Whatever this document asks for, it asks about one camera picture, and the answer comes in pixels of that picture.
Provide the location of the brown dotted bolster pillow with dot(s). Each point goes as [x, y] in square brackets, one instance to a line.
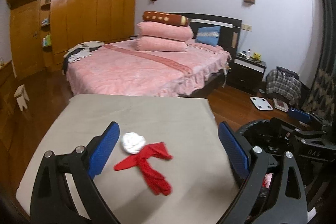
[165, 18]

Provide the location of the white tissue ball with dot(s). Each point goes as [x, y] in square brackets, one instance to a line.
[132, 142]

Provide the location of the yellow toy on nightstand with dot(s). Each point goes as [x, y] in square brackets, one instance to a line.
[256, 57]

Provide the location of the pink covered bed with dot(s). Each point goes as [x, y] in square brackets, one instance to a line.
[120, 69]

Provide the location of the upper pink pillow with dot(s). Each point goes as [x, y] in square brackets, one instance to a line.
[165, 31]

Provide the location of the pink pillow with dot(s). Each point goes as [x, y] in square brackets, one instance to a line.
[148, 43]
[165, 31]

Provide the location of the red fabric garment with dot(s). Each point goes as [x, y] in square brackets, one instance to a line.
[156, 181]

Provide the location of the white bottle on nightstand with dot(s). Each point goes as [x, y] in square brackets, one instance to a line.
[248, 54]

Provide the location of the black bedside table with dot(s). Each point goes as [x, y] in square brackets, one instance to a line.
[246, 74]

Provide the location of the wooden wardrobe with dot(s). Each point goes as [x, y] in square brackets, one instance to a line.
[41, 31]

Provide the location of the blue cushion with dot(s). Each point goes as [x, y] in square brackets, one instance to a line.
[208, 35]

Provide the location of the red white box on floor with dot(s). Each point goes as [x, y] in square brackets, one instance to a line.
[280, 105]

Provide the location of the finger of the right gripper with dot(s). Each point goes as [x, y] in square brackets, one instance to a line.
[299, 115]

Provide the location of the plaid clothes pile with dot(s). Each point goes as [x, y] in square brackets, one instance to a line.
[285, 83]

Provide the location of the dark curtain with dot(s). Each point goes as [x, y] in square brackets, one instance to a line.
[327, 59]

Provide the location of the pile of clothes on bed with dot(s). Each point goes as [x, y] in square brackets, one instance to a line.
[79, 52]

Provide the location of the lower pink pillow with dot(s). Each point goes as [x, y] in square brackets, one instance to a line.
[148, 43]

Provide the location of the small white stool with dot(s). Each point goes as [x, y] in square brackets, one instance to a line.
[22, 97]

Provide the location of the black headboard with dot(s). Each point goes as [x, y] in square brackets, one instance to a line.
[229, 33]

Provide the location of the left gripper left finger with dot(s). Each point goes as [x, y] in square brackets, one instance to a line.
[51, 200]

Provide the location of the white bathroom scale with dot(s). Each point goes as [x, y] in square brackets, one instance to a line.
[261, 104]

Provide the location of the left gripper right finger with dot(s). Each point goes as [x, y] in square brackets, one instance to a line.
[286, 200]

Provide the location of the patterned fabric chair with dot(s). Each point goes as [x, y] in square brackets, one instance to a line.
[321, 100]

